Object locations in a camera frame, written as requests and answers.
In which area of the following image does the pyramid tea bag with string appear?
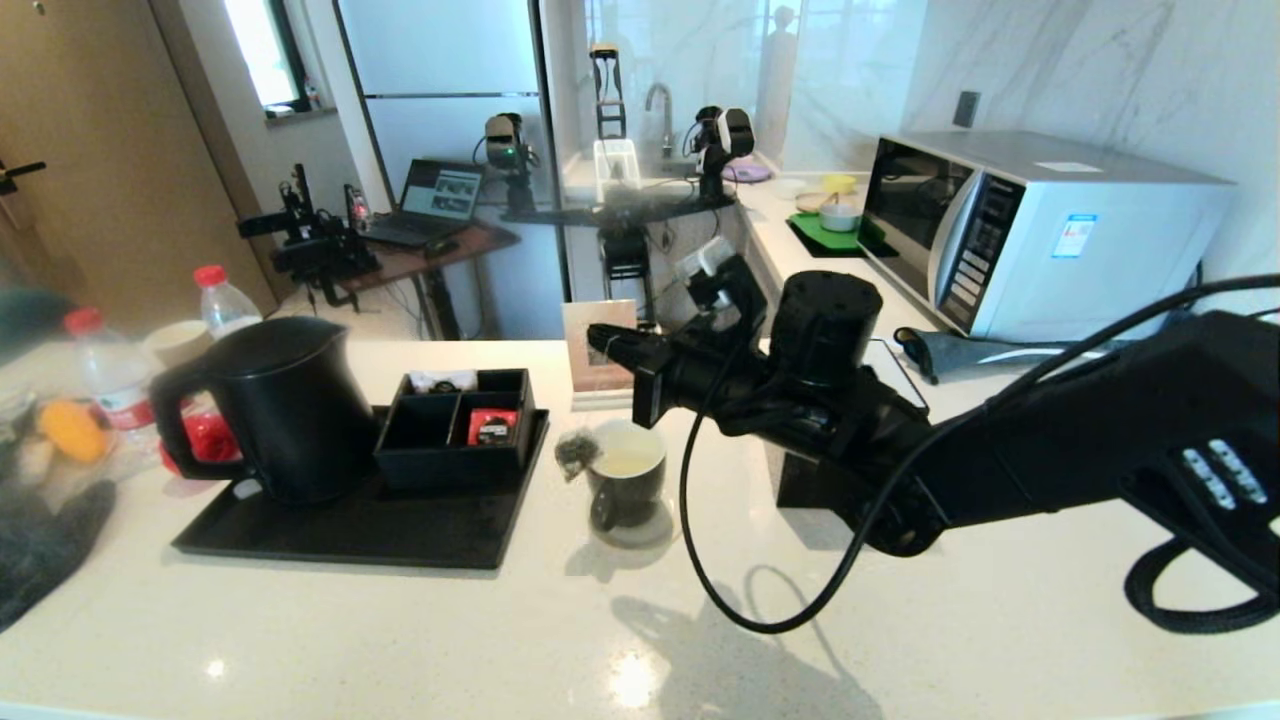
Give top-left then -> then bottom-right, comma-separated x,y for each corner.
555,372 -> 621,484

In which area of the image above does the black electric kettle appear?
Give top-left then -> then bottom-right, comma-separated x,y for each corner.
150,317 -> 378,506

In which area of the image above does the QR code sign stand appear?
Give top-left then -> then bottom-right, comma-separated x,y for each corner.
562,298 -> 641,412

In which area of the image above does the black mug white inside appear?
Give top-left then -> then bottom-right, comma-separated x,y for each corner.
585,418 -> 668,532

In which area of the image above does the clear glass coaster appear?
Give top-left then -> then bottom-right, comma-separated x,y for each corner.
587,480 -> 689,550

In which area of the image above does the black tissue box white lid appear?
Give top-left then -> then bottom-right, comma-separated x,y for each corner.
765,337 -> 931,511

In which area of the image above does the red sachet packet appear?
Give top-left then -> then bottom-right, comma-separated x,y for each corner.
468,408 -> 519,446

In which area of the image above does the white dish rack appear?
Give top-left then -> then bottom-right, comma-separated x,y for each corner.
593,137 -> 642,203

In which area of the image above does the green mat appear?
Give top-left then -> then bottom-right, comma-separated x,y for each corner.
786,210 -> 886,258

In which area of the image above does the brown wooden desk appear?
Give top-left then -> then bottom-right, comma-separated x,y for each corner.
270,215 -> 523,341

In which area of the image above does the black compartment organizer box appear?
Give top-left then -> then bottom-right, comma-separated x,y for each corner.
375,368 -> 538,493

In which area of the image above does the grey robot gripper green light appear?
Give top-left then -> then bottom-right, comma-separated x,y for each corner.
472,112 -> 541,216

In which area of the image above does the black white robot gripper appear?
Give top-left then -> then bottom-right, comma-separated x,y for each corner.
685,105 -> 756,201

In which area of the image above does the chrome sink faucet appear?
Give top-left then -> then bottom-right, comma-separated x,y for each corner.
645,82 -> 680,159

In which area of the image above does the open laptop computer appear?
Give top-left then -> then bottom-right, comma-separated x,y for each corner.
365,158 -> 486,249

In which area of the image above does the dark grey fabric pouch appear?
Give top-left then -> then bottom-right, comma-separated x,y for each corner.
893,325 -> 1101,385

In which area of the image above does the black serving tray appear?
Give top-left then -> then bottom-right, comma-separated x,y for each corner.
172,405 -> 551,571

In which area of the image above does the frosted glass door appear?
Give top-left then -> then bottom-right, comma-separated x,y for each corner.
335,0 -> 566,341

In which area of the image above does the water bottle white band label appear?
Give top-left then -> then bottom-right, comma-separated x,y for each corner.
193,265 -> 263,339

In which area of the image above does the silver microwave oven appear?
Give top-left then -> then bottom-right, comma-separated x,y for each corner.
858,130 -> 1237,343

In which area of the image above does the red toy apple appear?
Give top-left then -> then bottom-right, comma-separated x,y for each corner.
160,395 -> 243,479

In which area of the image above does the brown paper cup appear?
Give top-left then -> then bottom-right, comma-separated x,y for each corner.
143,320 -> 213,369

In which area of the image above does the bright window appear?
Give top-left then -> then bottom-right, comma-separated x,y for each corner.
222,0 -> 313,115

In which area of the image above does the water bottle mountain logo label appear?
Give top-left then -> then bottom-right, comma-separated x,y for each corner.
62,308 -> 163,453

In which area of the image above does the brown wooden door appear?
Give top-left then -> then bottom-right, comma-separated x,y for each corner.
0,0 -> 279,326

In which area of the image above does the teal chair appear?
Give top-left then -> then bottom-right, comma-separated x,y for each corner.
0,288 -> 76,356

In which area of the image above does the grey fluffy towel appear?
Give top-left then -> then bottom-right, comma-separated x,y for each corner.
0,480 -> 118,633

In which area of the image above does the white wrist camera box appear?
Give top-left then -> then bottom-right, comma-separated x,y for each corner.
675,237 -> 737,288

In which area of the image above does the black background robot frame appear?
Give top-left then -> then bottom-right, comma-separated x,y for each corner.
500,42 -> 741,339

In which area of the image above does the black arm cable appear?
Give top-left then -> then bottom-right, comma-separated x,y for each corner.
680,275 -> 1280,636

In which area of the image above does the white cable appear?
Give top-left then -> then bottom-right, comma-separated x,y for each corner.
975,340 -> 1101,363

